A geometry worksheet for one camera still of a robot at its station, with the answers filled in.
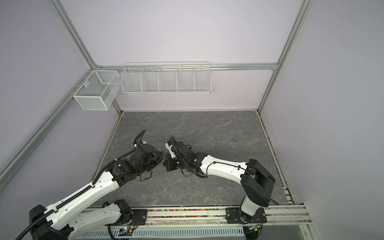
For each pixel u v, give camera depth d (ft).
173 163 2.27
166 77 3.25
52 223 1.28
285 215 2.48
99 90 3.24
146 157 1.86
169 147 2.37
